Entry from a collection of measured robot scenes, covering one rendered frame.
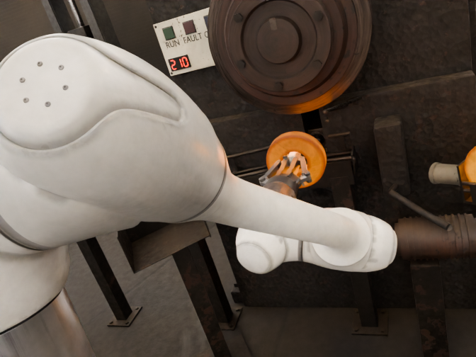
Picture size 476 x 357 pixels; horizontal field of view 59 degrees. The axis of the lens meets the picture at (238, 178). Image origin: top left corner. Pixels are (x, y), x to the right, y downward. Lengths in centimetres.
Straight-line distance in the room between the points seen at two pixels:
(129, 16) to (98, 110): 840
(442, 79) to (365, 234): 73
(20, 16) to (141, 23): 277
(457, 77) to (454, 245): 48
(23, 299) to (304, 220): 36
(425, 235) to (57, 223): 112
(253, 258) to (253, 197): 27
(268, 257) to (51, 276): 46
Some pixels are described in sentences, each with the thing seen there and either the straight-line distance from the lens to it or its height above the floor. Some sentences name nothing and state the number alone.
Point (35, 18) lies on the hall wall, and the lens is 994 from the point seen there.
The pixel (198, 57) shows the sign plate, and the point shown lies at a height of 110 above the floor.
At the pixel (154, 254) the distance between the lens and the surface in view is 139.
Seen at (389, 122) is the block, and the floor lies 80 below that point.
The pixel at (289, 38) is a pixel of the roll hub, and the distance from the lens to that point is 116.
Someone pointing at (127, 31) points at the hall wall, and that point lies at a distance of 873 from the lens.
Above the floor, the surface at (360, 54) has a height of 102.
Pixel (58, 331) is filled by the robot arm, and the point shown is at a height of 105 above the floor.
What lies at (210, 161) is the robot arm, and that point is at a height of 115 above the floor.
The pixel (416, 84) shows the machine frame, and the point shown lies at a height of 87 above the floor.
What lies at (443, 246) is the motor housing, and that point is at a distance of 131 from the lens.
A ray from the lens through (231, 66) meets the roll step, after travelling 130.
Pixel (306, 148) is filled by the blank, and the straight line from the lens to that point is 108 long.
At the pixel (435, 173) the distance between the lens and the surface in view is 126.
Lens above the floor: 126
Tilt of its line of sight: 23 degrees down
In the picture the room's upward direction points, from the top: 17 degrees counter-clockwise
